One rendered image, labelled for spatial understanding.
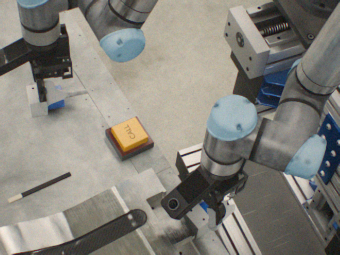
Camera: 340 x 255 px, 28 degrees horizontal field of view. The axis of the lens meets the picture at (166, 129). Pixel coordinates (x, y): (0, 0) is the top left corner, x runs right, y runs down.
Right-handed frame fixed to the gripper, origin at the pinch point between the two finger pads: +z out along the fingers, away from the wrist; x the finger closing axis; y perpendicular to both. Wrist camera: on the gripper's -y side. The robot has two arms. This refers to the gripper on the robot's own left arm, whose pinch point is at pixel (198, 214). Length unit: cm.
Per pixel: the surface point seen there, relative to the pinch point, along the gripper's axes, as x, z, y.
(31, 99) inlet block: 42.7, -0.7, -12.4
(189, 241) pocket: -3.8, -1.8, -5.9
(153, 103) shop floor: 71, 85, 49
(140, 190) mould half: 9.6, -4.4, -7.8
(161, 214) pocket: 4.0, -1.7, -6.7
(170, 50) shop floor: 88, 85, 71
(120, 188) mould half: 12.3, -4.3, -10.7
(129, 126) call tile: 25.7, 1.0, 1.7
